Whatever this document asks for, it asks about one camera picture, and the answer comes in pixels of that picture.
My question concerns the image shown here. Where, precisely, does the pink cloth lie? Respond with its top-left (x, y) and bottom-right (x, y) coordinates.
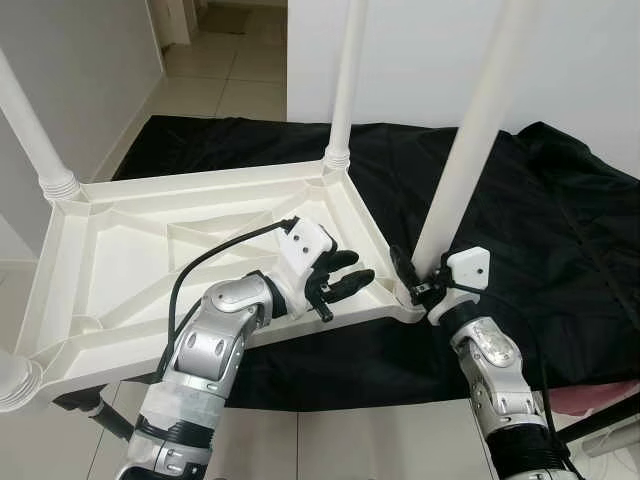
top-left (548, 379), bottom-right (640, 417)

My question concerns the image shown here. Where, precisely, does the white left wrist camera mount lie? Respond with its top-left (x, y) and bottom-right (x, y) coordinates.
top-left (274, 219), bottom-right (337, 320)

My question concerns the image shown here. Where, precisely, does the white plastic children table top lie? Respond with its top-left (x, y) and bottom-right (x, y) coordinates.
top-left (0, 158), bottom-right (427, 413)

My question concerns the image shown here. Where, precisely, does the white plastic table leg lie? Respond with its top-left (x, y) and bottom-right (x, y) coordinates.
top-left (0, 47), bottom-right (84, 202)
top-left (324, 0), bottom-right (370, 172)
top-left (0, 349), bottom-right (44, 414)
top-left (411, 0), bottom-right (542, 277)

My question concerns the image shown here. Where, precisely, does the black shiny table cloth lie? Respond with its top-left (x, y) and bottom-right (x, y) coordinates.
top-left (53, 114), bottom-right (640, 413)

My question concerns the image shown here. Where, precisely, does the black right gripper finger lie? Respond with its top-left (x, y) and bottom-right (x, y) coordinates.
top-left (387, 244), bottom-right (422, 302)

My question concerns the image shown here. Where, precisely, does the black metal table leg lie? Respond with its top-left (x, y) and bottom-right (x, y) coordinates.
top-left (88, 398), bottom-right (137, 443)
top-left (553, 394), bottom-right (640, 448)

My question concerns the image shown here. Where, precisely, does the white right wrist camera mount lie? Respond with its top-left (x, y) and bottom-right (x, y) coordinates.
top-left (427, 246), bottom-right (492, 327)

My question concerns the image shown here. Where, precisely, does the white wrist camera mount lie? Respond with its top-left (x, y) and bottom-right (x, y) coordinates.
top-left (274, 219), bottom-right (337, 320)
top-left (427, 246), bottom-right (492, 327)

